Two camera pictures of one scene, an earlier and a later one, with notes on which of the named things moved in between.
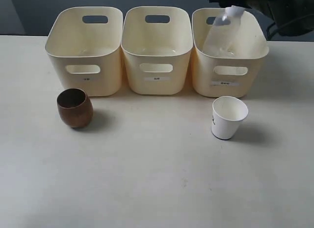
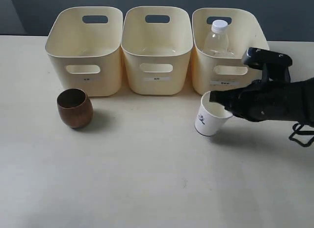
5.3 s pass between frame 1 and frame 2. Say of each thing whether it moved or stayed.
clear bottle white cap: moved
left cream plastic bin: stayed
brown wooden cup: stayed
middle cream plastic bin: stayed
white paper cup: moved
